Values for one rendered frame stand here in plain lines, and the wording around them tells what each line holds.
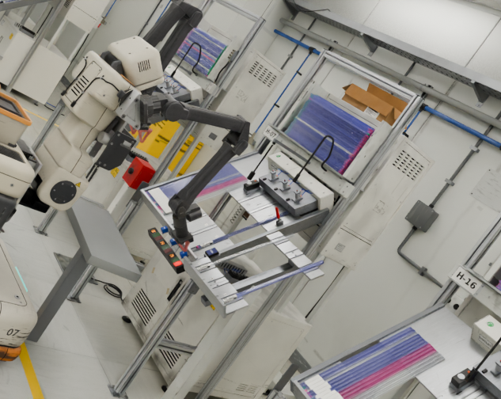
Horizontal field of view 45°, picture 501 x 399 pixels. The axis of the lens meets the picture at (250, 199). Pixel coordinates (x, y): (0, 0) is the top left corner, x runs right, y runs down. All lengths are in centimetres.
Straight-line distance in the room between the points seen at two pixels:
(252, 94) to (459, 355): 249
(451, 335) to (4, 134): 178
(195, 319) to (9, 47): 458
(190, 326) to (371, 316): 170
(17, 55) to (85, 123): 467
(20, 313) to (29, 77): 488
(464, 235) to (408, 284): 50
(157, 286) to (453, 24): 308
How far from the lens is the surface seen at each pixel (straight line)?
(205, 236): 288
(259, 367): 342
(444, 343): 243
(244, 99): 424
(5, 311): 251
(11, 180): 223
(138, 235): 437
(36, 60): 713
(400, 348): 236
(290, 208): 294
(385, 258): 451
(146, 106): 227
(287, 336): 337
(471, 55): 490
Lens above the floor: 144
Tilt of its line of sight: 8 degrees down
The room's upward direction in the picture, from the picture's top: 35 degrees clockwise
